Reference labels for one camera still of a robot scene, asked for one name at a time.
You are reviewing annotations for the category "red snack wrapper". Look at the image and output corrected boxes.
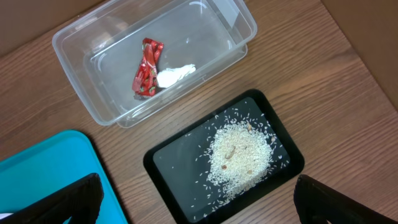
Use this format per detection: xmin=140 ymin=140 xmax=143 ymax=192
xmin=132 ymin=38 xmax=164 ymax=97

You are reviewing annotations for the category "white crumpled tissue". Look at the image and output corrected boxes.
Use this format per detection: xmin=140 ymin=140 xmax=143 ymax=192
xmin=157 ymin=64 xmax=196 ymax=88

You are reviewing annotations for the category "teal serving tray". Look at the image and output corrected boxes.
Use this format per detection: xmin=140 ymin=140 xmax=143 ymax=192
xmin=1 ymin=130 xmax=127 ymax=223

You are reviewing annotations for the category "black rectangular tray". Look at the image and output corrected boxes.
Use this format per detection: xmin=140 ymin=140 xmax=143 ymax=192
xmin=144 ymin=89 xmax=305 ymax=223

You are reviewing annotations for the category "clear plastic bin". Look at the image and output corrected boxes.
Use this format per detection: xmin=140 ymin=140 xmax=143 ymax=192
xmin=52 ymin=0 xmax=257 ymax=128

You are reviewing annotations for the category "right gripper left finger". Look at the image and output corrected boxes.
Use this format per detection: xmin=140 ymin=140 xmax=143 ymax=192
xmin=1 ymin=173 xmax=104 ymax=224

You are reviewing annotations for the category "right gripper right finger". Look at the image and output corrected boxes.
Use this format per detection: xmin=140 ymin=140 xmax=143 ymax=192
xmin=294 ymin=174 xmax=397 ymax=224

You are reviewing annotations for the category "large white round plate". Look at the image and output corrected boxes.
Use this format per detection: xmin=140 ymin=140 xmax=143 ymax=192
xmin=0 ymin=213 xmax=12 ymax=220

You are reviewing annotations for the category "pile of rice grains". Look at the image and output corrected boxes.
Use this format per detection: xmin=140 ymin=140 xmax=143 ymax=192
xmin=186 ymin=107 xmax=285 ymax=222

